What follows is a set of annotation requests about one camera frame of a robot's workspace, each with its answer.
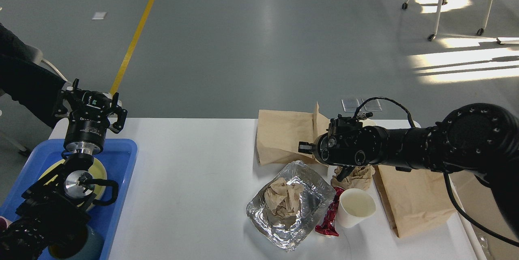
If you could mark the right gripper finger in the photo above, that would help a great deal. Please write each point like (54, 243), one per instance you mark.
(342, 172)
(308, 148)

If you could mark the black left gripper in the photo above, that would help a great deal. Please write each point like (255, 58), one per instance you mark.
(86, 131)

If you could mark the brown paper bag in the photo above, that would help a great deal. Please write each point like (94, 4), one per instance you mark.
(279, 134)
(414, 202)

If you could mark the white paper cup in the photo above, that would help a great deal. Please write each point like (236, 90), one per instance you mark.
(355, 205)

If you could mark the yellow plastic plate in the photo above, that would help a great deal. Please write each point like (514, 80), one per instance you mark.
(97, 170)

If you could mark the teal mug yellow inside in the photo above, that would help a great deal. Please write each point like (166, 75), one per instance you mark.
(86, 245)

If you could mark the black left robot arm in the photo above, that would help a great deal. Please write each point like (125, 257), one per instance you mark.
(54, 210)

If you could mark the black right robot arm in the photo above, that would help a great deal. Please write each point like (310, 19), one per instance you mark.
(479, 138)

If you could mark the crumpled brown paper ball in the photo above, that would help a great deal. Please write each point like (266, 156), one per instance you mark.
(359, 178)

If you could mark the blue plastic tray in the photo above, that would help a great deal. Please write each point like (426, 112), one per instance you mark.
(118, 157)

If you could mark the crumpled brown paper in tray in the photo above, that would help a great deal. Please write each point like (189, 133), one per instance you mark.
(283, 199)

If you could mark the red snack wrapper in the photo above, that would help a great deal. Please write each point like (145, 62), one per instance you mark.
(327, 227)

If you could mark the seated person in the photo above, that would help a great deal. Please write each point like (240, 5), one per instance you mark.
(31, 85)

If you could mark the aluminium foil tray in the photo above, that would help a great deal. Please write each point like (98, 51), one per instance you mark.
(288, 233)

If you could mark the white plastic bin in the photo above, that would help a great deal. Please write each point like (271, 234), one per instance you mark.
(479, 203)

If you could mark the pink cup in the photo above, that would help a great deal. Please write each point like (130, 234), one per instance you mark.
(4, 223)

